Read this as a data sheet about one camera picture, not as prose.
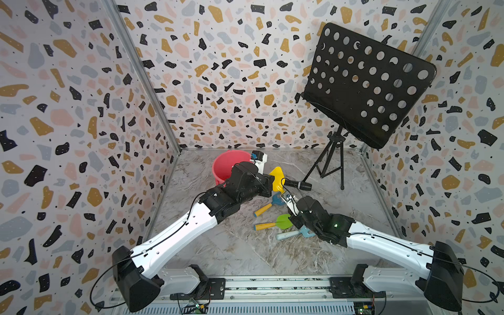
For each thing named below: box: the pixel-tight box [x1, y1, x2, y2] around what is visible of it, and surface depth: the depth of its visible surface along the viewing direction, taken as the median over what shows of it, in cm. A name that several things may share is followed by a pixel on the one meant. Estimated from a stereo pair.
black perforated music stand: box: [301, 22, 437, 190], surface depth 64 cm
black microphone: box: [284, 179, 313, 191], surface depth 105 cm
